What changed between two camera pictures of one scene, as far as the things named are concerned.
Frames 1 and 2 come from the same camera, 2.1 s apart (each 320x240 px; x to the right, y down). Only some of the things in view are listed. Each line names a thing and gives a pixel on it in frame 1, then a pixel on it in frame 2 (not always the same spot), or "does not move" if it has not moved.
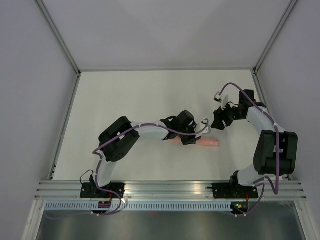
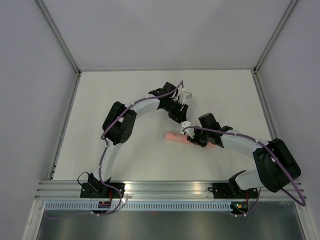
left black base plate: [90, 190] does not move
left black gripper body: [186, 140] -> [174, 109]
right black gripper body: [228, 114] -> [200, 138]
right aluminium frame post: [288, 10] does not move
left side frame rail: [65, 126] does not move
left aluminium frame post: [58, 36] does not move
